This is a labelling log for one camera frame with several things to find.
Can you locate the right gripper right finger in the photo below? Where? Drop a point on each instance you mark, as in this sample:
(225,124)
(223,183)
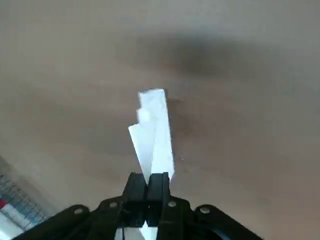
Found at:
(180,220)

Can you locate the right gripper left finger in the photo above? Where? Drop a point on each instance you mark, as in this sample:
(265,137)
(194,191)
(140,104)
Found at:
(107,217)

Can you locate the white paper tissue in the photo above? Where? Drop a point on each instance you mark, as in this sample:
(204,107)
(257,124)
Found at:
(160,140)

